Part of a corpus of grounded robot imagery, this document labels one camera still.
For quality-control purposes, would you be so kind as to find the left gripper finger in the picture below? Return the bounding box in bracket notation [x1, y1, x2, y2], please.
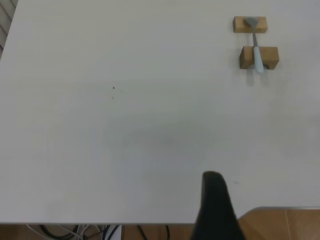
[189, 171, 248, 240]

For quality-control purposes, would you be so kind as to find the light blue handled spoon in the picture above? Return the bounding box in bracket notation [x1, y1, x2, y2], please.
[243, 17, 266, 74]

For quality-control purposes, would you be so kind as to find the white power strip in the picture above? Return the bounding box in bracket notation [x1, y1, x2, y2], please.
[102, 224, 123, 240]

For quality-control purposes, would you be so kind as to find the arched wooden block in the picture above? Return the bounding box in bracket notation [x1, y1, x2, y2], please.
[239, 46, 279, 71]

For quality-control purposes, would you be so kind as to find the flat wooden block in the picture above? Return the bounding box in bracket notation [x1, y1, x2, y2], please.
[233, 16, 269, 34]

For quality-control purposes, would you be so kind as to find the white pleated curtain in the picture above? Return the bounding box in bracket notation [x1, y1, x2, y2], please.
[0, 0, 20, 62]

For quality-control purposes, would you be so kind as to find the white cable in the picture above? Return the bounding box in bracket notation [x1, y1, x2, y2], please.
[73, 224, 103, 240]
[25, 224, 85, 240]

